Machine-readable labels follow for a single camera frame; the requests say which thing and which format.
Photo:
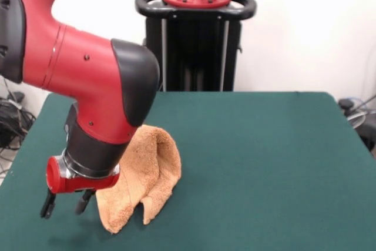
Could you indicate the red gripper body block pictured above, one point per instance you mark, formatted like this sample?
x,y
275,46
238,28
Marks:
x,y
85,183

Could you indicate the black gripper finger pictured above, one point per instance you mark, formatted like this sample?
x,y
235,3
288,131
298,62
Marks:
x,y
48,204
83,202

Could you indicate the orange terry towel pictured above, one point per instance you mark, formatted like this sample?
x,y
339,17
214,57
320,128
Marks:
x,y
152,168

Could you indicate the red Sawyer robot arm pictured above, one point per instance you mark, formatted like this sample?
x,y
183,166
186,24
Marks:
x,y
73,71

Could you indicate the black grey stand foot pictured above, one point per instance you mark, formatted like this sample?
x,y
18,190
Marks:
x,y
17,96
367,129

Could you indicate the dark green table cloth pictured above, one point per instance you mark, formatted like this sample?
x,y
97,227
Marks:
x,y
249,174

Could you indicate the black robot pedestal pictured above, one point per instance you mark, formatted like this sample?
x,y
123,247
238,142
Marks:
x,y
191,45

